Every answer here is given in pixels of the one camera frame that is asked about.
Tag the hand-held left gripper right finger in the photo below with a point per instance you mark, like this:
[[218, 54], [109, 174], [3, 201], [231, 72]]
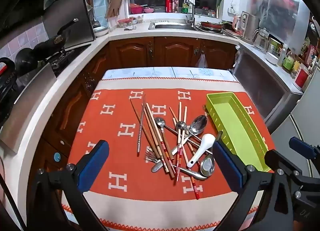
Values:
[[226, 166]]

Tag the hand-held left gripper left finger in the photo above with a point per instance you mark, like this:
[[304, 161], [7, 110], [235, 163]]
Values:
[[93, 163]]

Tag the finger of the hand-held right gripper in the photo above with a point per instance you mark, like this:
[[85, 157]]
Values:
[[277, 159], [301, 147]]

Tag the metal soup spoon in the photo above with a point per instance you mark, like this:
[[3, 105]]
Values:
[[207, 166]]

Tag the white ceramic spoon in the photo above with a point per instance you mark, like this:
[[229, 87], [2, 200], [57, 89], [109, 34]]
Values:
[[203, 146]]

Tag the pile of chopsticks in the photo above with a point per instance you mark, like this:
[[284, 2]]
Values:
[[197, 188]]

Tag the green plastic utensil tray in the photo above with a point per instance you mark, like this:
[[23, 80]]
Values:
[[240, 131]]

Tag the large metal spoon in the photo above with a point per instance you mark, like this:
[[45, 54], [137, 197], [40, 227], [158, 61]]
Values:
[[200, 124]]

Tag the metal fork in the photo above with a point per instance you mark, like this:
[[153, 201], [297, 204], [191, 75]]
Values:
[[151, 156]]

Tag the silver metal chopstick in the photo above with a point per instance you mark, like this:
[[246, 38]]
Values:
[[141, 123]]

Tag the thin tapered metal rod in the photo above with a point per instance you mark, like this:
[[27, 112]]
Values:
[[172, 129]]

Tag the brown chopstick patterned end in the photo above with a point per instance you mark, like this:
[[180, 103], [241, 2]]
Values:
[[151, 128], [154, 121]]

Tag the small metal spoon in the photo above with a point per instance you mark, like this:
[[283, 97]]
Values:
[[159, 121]]

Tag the orange patterned blanket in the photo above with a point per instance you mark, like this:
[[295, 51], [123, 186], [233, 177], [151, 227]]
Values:
[[112, 146]]

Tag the grey refrigerator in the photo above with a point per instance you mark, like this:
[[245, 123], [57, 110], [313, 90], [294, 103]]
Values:
[[305, 121]]

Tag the blue round sticker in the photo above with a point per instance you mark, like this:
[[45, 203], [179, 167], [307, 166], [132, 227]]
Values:
[[57, 157]]

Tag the red and white canister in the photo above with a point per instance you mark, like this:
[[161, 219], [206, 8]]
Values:
[[301, 78]]

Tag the stainless steel appliance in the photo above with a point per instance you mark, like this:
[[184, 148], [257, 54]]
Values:
[[260, 88]]

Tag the yellow jar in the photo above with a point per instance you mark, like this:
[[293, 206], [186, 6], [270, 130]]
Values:
[[296, 67]]

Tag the green label bottle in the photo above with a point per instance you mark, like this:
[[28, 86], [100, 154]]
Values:
[[288, 62]]

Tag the stainless steel splash guard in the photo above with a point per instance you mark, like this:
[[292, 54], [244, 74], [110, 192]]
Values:
[[67, 18], [30, 101]]

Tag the pile of colourful packets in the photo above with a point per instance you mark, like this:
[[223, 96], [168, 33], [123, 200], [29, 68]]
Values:
[[311, 56]]

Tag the white bowl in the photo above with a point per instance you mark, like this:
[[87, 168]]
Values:
[[272, 58]]

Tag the glass jar green label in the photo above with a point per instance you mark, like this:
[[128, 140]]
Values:
[[274, 45]]

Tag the clear plastic bag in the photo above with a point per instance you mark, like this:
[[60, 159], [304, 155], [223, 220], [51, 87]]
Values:
[[201, 62]]

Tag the gas stove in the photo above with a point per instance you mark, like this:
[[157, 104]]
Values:
[[72, 55]]

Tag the blue patterned tablecloth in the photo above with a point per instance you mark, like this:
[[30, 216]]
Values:
[[160, 72]]

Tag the glass pitcher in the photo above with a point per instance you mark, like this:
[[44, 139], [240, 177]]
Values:
[[261, 41]]

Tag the wooden kitchen cabinets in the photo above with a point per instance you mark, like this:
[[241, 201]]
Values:
[[130, 51]]

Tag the black pressure cooker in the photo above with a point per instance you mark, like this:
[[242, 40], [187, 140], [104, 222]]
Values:
[[7, 81]]

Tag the black round pot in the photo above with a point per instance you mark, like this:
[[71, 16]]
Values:
[[26, 58]]

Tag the black wok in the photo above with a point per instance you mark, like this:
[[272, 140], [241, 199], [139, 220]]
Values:
[[52, 42]]

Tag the stainless steel kettle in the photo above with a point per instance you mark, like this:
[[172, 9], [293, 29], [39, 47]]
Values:
[[250, 27]]

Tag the white round pot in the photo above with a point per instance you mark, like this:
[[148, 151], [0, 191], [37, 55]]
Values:
[[100, 30]]

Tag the clear plastic sheet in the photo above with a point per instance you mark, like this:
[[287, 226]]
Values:
[[282, 8]]

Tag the red pan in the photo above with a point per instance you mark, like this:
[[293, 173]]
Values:
[[210, 25]]

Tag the plastic food container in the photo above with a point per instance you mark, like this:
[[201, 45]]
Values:
[[125, 22]]

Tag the stainless steel sink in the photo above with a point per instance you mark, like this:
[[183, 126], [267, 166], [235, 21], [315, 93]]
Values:
[[172, 26]]

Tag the metal faucet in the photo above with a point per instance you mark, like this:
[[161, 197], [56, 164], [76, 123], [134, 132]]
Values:
[[192, 13]]

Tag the row of glass spice jars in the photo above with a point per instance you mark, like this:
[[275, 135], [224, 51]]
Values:
[[205, 11]]

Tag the green onion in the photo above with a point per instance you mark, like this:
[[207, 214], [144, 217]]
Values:
[[218, 8]]

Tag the large pink bowl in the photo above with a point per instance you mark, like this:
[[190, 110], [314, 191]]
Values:
[[136, 9]]

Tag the wooden cutting board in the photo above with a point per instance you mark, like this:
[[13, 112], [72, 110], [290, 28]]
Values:
[[113, 3]]

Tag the green dish soap bottle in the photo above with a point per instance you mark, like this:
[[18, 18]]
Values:
[[185, 8]]

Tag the small pink bowl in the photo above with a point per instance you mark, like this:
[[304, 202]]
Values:
[[148, 10]]

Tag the pink pump bottle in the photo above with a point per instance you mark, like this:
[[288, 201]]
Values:
[[176, 3]]

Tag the red bottle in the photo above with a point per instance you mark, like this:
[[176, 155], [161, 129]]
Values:
[[169, 2]]

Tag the white wall outlet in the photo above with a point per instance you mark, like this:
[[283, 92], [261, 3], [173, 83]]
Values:
[[231, 10]]

